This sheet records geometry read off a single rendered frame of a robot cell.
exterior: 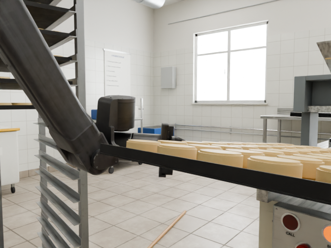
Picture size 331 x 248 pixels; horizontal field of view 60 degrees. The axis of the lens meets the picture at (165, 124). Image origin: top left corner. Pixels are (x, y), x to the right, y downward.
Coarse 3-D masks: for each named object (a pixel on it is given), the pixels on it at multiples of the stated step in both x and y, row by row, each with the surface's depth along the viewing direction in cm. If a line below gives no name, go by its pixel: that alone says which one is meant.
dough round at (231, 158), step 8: (200, 152) 31; (208, 152) 30; (216, 152) 30; (224, 152) 31; (232, 152) 32; (208, 160) 30; (216, 160) 30; (224, 160) 29; (232, 160) 30; (240, 160) 30
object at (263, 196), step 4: (260, 192) 65; (264, 192) 64; (268, 192) 64; (272, 192) 65; (256, 196) 66; (260, 196) 65; (264, 196) 64; (268, 196) 64; (272, 196) 65; (276, 196) 67; (260, 200) 65; (264, 200) 64; (268, 200) 64
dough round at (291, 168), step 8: (248, 160) 28; (256, 160) 27; (264, 160) 26; (272, 160) 26; (280, 160) 26; (288, 160) 27; (296, 160) 28; (248, 168) 28; (256, 168) 26; (264, 168) 26; (272, 168) 25; (280, 168) 25; (288, 168) 25; (296, 168) 25; (296, 176) 25
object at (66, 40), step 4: (72, 32) 110; (76, 32) 107; (68, 36) 106; (72, 36) 106; (76, 36) 107; (60, 40) 114; (64, 40) 113; (68, 40) 113; (56, 44) 121; (60, 44) 121; (52, 48) 129
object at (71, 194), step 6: (42, 168) 157; (42, 174) 153; (48, 174) 147; (48, 180) 142; (54, 180) 139; (60, 180) 132; (54, 186) 131; (60, 186) 131; (66, 186) 124; (66, 192) 122; (72, 192) 118; (72, 198) 115; (78, 198) 113
